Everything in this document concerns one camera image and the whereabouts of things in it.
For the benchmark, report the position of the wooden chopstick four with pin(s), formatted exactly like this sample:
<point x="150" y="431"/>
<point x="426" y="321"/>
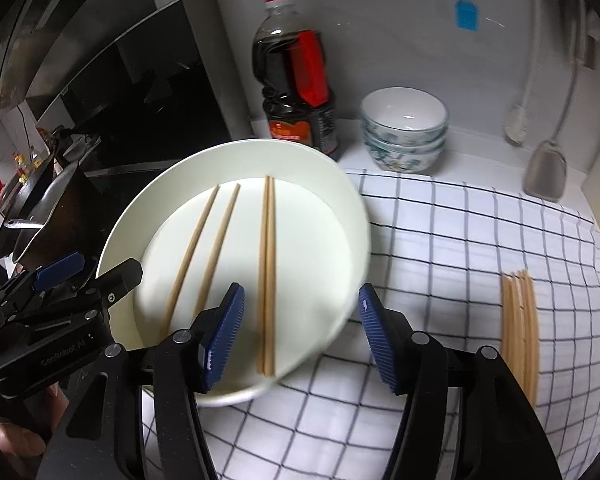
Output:
<point x="517" y="329"/>

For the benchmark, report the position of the wooden chopstick two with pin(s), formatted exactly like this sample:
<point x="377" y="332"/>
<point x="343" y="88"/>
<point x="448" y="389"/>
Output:
<point x="187" y="258"/>

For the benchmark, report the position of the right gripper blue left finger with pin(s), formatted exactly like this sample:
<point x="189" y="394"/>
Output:
<point x="217" y="330"/>

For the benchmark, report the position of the dark saucepan with steel rim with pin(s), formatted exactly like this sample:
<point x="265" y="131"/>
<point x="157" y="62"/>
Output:
<point x="68" y="218"/>

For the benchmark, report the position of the wooden chopstick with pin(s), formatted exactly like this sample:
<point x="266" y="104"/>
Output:
<point x="270" y="283"/>
<point x="214" y="256"/>

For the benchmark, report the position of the wooden chopstick three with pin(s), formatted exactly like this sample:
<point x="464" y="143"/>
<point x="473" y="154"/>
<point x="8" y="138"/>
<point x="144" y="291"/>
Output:
<point x="508" y="329"/>

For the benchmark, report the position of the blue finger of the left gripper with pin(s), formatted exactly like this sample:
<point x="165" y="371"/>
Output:
<point x="59" y="272"/>

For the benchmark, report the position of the dark soy sauce bottle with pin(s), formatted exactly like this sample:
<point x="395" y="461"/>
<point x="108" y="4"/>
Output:
<point x="288" y="59"/>

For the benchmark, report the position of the large cream round bowl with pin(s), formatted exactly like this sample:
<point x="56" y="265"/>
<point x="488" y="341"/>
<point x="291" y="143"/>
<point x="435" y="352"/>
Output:
<point x="322" y="254"/>

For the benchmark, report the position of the blue wall hook sticker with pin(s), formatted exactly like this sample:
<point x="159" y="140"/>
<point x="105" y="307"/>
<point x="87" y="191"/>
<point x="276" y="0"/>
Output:
<point x="466" y="15"/>

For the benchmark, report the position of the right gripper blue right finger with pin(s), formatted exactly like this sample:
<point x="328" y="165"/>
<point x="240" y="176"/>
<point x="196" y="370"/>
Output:
<point x="385" y="333"/>

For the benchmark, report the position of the patterned rice bowl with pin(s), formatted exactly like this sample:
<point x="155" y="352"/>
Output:
<point x="404" y="158"/>
<point x="404" y="116"/>

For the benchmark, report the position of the black range hood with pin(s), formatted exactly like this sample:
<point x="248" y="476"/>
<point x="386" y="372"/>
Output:
<point x="134" y="80"/>

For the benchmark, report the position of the person's left hand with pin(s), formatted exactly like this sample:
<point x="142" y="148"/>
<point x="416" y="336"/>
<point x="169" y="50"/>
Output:
<point x="20" y="442"/>

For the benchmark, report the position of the white black checkered cloth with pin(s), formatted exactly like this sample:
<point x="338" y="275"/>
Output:
<point x="439" y="251"/>

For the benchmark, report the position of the top patterned rice bowl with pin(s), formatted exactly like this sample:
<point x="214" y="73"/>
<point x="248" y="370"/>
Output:
<point x="404" y="116"/>

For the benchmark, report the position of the metal spatula hanging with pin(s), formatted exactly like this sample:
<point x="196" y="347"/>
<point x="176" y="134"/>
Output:
<point x="546" y="174"/>

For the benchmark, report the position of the lower patterned rice bowl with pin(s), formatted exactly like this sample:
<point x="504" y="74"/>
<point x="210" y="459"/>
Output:
<point x="404" y="158"/>

